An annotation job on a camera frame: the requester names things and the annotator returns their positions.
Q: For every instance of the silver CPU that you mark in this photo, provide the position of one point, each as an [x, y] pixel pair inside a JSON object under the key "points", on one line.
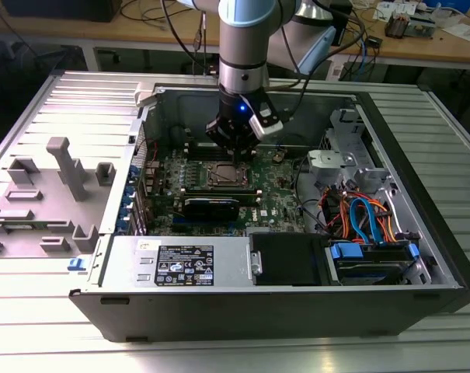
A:
{"points": [[228, 176]]}

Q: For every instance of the silver coin cell battery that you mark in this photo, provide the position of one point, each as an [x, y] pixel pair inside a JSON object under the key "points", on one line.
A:
{"points": [[279, 156]]}

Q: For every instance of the silver power supply unit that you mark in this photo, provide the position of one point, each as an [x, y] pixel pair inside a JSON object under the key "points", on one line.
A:
{"points": [[126, 248]]}

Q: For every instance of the black RAM slot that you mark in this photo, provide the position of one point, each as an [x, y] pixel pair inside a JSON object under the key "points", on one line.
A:
{"points": [[193, 149], [193, 157], [196, 187], [193, 153], [193, 145]]}

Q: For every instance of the silver drive bracket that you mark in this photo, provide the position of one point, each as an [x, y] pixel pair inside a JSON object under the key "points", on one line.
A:
{"points": [[328, 159]]}

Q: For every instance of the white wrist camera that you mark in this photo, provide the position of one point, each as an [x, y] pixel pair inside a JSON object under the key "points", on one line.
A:
{"points": [[267, 130]]}

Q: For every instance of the black and grey PC case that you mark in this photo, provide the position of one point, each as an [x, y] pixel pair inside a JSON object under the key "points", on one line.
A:
{"points": [[258, 314]]}

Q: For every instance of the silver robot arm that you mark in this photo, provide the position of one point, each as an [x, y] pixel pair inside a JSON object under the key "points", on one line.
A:
{"points": [[242, 39]]}

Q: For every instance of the grey parts rack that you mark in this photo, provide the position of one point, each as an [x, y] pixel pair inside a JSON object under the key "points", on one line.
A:
{"points": [[44, 211]]}

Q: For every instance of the small black box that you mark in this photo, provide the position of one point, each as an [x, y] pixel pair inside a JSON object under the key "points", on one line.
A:
{"points": [[374, 42]]}

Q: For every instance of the tall black box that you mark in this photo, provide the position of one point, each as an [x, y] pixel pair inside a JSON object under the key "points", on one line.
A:
{"points": [[341, 15]]}

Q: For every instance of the hard disk in blue carrier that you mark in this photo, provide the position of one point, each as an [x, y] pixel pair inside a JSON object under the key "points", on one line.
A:
{"points": [[345, 250]]}

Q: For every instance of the copper wound transformer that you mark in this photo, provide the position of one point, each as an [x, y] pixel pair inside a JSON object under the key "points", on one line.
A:
{"points": [[397, 25]]}

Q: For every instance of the black graphics card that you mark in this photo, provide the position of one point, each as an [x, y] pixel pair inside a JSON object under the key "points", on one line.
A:
{"points": [[207, 211]]}

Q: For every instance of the black monitor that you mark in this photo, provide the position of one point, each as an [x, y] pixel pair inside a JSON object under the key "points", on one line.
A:
{"points": [[63, 9]]}

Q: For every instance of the small electronic device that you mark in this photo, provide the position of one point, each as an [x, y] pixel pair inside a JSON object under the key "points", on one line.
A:
{"points": [[423, 27]]}

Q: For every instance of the blue card retention clip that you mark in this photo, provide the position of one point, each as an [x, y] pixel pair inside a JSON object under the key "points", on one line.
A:
{"points": [[122, 227], [126, 211], [129, 193], [133, 175]]}

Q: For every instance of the white printed cards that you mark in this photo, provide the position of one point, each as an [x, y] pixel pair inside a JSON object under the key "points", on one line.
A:
{"points": [[382, 9]]}

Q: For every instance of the metal drive cage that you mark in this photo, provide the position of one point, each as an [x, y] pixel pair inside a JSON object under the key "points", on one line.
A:
{"points": [[343, 132]]}

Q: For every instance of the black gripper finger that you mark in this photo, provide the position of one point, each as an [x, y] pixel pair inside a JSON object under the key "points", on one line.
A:
{"points": [[250, 143], [219, 134]]}

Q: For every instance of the white paper sheets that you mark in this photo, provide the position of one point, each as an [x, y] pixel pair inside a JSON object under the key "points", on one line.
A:
{"points": [[465, 31]]}

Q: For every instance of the grey case latch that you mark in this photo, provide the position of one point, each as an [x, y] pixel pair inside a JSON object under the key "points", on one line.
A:
{"points": [[144, 95]]}

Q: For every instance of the green RAM stick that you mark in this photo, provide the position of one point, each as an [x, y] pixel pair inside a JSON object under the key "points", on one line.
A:
{"points": [[247, 198], [21, 226]]}

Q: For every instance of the green motherboard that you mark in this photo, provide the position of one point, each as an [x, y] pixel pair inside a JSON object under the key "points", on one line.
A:
{"points": [[275, 202]]}

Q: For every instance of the wooden desk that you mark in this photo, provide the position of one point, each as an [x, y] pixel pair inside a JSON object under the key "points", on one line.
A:
{"points": [[141, 35]]}

